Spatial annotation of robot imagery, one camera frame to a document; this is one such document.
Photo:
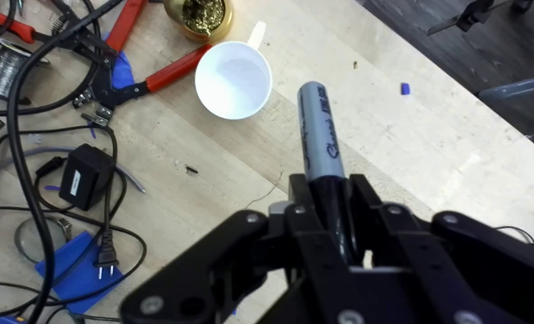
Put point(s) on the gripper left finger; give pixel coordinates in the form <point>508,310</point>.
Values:
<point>213,261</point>

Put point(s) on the brass tip cleaner pot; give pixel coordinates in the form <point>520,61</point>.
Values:
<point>202,20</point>

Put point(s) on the small blue tape scrap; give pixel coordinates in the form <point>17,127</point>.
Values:
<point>405,88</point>

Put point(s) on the blue pad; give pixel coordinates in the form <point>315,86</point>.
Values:
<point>78,279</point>

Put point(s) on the blue tape piece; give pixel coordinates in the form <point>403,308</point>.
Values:
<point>122,69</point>

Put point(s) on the black power adapter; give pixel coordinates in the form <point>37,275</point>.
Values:
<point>87,175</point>

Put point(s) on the grey chair leg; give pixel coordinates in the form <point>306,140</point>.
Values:
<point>519,87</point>

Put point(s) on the grey marker pen black cap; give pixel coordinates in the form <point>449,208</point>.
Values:
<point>319,135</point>

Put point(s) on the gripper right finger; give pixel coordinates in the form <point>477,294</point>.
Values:
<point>483,256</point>

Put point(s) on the black power plug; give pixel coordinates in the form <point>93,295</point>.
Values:
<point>106,254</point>

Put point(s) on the black stand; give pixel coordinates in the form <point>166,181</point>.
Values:
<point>472,15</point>

